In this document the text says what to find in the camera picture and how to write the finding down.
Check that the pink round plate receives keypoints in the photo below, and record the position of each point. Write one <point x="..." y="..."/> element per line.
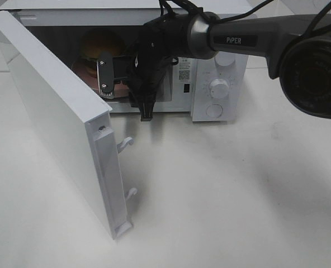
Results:
<point x="80" y="69"/>

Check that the toy hamburger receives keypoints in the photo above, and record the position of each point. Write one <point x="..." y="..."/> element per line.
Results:
<point x="96" y="41"/>

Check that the white microwave door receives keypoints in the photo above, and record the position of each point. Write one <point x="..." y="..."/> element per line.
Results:
<point x="72" y="121"/>

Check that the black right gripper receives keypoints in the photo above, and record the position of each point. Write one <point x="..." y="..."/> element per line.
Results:
<point x="144" y="77"/>

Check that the round door release button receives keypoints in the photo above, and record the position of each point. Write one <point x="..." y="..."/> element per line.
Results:
<point x="214" y="111"/>

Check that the upper white power knob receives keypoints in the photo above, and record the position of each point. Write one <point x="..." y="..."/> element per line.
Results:
<point x="225" y="59"/>

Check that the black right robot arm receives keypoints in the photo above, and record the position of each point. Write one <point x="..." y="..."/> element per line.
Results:
<point x="297" y="49"/>

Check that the white timer knob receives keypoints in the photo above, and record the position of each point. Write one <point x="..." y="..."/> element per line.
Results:
<point x="219" y="88"/>

